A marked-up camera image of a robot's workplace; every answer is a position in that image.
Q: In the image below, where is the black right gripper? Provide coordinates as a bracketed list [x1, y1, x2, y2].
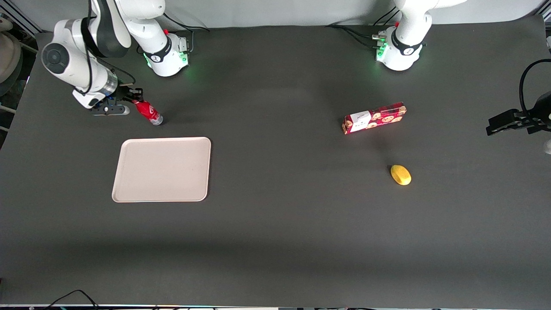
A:
[115, 84, 144, 105]

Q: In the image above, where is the beige round object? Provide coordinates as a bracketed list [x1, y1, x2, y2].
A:
[0, 18, 23, 96]

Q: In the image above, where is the beige plastic tray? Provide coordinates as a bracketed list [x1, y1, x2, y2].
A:
[111, 136, 212, 203]

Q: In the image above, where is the black left arm base cable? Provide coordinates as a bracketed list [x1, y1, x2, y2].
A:
[325, 6, 399, 49]

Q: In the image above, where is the red coke bottle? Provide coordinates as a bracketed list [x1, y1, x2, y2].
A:
[132, 99, 164, 126]

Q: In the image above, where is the yellow lemon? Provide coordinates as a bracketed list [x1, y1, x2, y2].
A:
[390, 164, 412, 186]

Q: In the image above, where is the red cookie box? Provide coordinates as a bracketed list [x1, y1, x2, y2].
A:
[342, 102, 407, 135]

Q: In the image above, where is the black right arm base cable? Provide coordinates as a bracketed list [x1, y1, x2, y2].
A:
[137, 6, 210, 55]

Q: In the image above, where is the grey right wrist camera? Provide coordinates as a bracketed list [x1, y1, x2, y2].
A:
[90, 104, 130, 117]

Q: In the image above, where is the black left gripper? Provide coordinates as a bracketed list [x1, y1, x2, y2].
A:
[486, 92, 551, 137]

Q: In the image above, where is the black arm base cable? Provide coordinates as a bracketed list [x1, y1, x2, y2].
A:
[137, 6, 210, 55]
[325, 6, 399, 49]

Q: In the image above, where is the black cable at table edge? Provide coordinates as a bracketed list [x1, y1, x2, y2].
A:
[43, 289, 100, 310]

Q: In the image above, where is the black left gripper cable loop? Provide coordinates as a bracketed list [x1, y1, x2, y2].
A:
[519, 59, 551, 113]

